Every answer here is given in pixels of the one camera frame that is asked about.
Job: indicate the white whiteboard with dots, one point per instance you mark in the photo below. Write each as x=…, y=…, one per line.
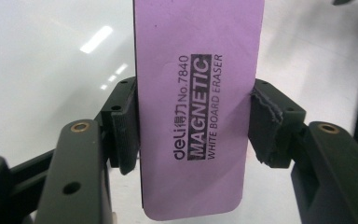
x=43, y=77

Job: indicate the purple whiteboard eraser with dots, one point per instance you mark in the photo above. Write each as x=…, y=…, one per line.
x=195, y=109

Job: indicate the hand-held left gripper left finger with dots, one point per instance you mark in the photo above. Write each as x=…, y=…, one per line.
x=122, y=124

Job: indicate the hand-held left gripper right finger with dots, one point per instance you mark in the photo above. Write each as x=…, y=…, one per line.
x=273, y=124

